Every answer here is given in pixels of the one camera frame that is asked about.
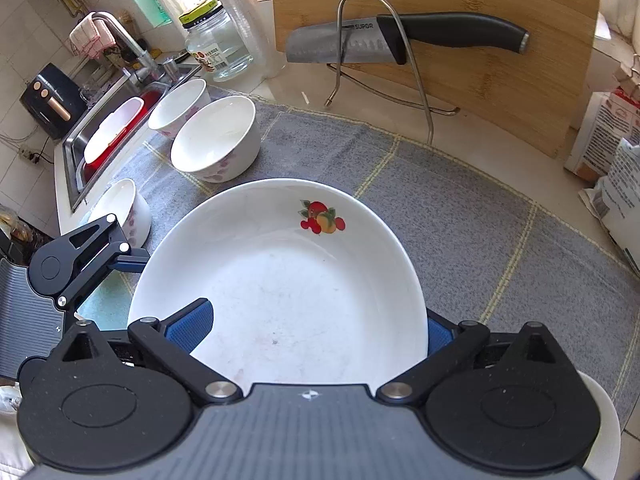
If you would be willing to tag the steel kitchen faucet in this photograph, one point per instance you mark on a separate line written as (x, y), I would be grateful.
(148, 70)

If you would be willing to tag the tall cling film roll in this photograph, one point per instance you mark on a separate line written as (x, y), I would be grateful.
(257, 33)

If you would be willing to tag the white printed food bag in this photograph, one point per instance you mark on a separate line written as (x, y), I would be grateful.
(614, 201)

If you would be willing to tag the wire cutting board stand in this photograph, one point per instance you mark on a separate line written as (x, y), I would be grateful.
(360, 40)

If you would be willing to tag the red wash basin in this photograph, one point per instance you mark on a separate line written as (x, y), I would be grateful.
(150, 98)

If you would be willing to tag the red checked dish cloth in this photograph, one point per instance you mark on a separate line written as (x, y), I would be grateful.
(91, 38)

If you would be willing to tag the pink floral bowl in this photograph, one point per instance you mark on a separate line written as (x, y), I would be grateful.
(175, 109)

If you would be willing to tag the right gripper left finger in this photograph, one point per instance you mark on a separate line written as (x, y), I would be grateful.
(166, 346)

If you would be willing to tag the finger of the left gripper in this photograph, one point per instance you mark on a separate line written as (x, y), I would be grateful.
(85, 259)

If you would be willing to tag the white floral bowl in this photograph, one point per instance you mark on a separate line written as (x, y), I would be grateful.
(219, 142)

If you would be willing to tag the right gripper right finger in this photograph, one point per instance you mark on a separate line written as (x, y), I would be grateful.
(451, 349)

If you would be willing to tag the black toaster appliance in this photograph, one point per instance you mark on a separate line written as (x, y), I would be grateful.
(54, 101)

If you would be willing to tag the steel kitchen sink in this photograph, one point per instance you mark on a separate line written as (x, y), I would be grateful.
(73, 146)

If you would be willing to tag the red white paper bag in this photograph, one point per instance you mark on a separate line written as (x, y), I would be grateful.
(610, 116)

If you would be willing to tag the plain white bowl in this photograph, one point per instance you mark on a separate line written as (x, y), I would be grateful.
(129, 207)

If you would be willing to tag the white fruit plate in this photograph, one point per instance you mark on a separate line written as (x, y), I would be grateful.
(308, 286)
(602, 461)

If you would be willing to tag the glass jar yellow lid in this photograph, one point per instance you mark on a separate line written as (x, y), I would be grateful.
(214, 42)

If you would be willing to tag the grey blue dish towel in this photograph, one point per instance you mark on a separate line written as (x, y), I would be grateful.
(481, 251)

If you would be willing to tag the black handled kitchen knife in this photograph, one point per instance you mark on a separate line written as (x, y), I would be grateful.
(444, 29)

